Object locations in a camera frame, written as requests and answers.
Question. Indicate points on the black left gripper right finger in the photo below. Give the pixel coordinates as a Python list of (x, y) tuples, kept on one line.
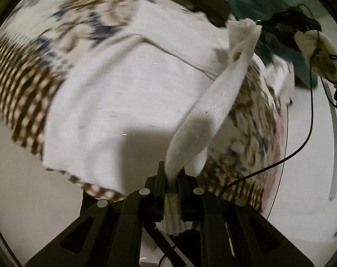
[(194, 203)]

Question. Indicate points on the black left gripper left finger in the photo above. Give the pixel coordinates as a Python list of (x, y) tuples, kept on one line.
[(148, 202)]

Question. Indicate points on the white knit sweater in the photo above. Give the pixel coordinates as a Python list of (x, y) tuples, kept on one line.
[(159, 90)]

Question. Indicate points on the white gloved right hand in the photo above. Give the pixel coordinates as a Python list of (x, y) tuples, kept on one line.
[(316, 49)]

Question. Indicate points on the dark green plush blanket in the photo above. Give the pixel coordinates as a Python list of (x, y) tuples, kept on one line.
[(268, 44)]

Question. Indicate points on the floral bed sheet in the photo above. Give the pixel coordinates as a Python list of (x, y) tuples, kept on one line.
[(42, 40)]

